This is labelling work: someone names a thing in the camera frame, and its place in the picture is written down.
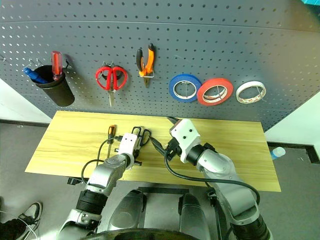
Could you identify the black plastic cup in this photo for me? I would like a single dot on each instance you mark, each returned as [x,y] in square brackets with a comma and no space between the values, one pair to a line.
[60,95]

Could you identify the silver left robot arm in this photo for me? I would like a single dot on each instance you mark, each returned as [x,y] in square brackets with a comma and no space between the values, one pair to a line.
[107,172]

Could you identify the white tape roll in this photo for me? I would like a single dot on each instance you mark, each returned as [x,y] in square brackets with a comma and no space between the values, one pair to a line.
[250,83]

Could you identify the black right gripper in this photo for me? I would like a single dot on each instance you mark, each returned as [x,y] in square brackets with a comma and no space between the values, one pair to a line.
[173,150]

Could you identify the teal foam brick-pattern block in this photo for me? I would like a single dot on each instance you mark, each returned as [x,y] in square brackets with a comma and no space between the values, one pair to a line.
[312,1]

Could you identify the black white sneaker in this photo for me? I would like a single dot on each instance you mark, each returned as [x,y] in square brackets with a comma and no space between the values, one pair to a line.
[32,210]

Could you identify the black curved rim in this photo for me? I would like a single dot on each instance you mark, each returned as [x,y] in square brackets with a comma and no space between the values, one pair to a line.
[140,235]

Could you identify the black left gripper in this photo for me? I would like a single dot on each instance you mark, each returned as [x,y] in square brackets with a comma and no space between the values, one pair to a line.
[138,163]

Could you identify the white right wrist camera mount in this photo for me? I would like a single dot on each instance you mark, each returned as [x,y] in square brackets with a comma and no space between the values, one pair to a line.
[186,135]

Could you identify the blue tape roll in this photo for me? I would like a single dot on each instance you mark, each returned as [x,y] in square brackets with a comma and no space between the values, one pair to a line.
[172,90]

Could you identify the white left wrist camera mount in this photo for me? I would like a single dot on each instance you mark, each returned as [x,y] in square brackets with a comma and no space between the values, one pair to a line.
[127,145]

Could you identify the dark trousered person leg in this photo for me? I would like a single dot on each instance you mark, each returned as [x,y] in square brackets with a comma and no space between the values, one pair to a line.
[10,230]

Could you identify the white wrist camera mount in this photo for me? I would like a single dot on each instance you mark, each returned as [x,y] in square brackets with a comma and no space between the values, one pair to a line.
[127,145]
[186,135]

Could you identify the blue marker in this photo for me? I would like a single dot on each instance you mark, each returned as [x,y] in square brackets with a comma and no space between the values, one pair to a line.
[33,75]

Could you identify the dark grey rounded cover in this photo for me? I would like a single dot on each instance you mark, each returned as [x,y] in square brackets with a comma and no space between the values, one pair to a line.
[193,215]
[127,210]

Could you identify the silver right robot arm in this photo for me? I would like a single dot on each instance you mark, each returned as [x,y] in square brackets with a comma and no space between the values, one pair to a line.
[225,162]

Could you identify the clear plastic bottle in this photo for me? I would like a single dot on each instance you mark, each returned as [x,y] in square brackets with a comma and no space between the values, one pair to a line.
[277,153]

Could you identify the grey metal pegboard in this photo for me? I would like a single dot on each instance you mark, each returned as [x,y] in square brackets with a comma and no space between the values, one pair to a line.
[175,37]

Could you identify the orange black pliers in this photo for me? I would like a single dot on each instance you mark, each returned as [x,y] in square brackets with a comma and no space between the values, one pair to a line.
[150,58]

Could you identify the large red tape roll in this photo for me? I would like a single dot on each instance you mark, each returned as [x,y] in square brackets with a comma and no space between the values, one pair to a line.
[217,80]

